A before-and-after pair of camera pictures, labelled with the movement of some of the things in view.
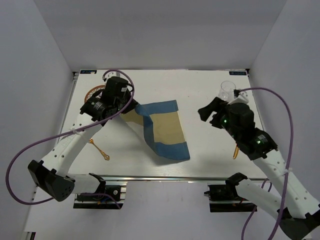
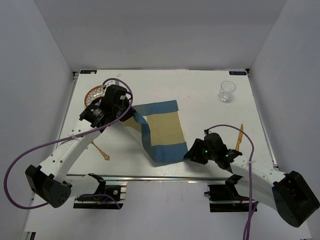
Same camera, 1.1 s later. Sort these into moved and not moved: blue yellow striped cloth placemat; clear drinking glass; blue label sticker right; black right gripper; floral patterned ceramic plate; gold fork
Moved: black right gripper; blue yellow striped cloth placemat
Not moved: floral patterned ceramic plate; gold fork; clear drinking glass; blue label sticker right
